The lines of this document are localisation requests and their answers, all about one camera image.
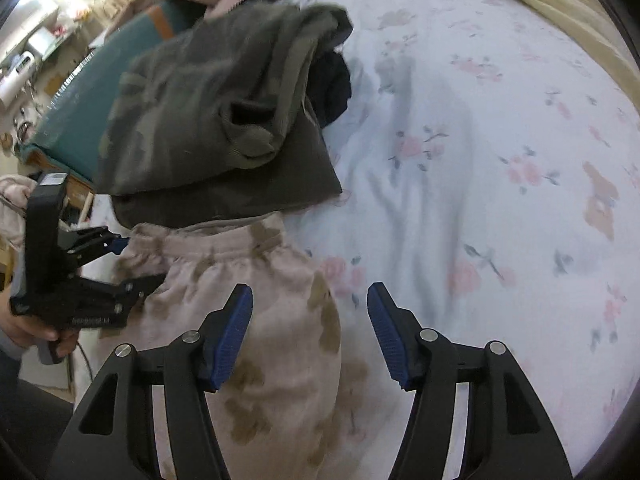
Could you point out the teal cloth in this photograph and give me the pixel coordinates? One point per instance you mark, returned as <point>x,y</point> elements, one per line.
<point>95,85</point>

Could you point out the pink patterned pants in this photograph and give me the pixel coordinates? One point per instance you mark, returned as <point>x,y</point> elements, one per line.
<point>260,350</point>

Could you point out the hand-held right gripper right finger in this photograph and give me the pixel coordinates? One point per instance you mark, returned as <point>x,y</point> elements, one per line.
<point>387,332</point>

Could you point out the olive camouflage garment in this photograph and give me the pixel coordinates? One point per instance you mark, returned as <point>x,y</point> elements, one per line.
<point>210,105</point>

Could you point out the person's left forearm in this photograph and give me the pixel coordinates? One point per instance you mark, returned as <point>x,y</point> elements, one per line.
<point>7,347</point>

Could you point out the black garment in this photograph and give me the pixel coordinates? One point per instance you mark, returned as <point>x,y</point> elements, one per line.
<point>331,85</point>

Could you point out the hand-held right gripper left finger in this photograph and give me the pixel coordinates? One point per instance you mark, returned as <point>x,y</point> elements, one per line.
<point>234,330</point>

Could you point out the beige blanket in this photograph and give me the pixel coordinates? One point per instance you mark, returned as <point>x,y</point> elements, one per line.
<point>555,5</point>

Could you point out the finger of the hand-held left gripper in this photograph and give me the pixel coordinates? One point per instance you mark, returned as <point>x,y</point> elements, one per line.
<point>102,244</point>
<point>120,294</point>

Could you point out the person's left hand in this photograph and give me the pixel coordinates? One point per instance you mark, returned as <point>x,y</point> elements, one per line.
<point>35,332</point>

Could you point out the dark grey folded garment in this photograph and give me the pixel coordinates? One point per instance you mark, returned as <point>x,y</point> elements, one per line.
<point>240,180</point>

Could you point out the floral white bed sheet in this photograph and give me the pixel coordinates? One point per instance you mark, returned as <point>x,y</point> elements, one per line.
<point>475,200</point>

